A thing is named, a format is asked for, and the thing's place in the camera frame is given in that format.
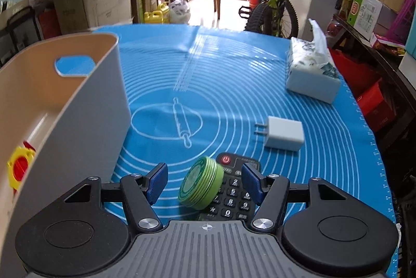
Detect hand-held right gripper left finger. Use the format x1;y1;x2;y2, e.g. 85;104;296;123
55;163;168;231

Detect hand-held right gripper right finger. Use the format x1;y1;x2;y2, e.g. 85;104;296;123
241;164;358;231

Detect black remote control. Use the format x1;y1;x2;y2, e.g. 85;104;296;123
195;152;262;223

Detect green round tin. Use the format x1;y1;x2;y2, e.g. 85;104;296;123
178;156;225;210

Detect beige plastic storage basket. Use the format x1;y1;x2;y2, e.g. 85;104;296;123
0;31;132;278

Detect yellow plastic toy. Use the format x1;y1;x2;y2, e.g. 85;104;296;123
7;141;36;191

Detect white charger plug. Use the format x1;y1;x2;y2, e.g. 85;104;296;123
253;116;304;153

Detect blue silicone baking mat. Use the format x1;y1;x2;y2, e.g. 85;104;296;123
94;25;402;278

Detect white tissue box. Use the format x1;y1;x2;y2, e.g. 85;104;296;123
285;18;341;104

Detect red gift bags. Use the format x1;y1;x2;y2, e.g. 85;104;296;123
328;48;397;133

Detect yellow plastic jug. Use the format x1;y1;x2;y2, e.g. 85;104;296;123
144;2;171;24

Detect white plastic bag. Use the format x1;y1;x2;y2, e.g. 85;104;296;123
169;0;192;24

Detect dark wooden bench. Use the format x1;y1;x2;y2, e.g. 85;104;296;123
331;14;416;151

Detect plain brown cardboard box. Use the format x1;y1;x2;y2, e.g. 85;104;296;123
54;0;90;34

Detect oil bottle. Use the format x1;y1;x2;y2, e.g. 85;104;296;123
340;0;354;17

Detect green and white box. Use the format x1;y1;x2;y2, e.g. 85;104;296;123
346;0;384;41

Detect black utility cart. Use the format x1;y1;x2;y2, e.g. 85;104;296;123
0;0;43;68

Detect pink plastic rack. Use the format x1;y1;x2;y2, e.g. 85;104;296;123
383;0;416;46

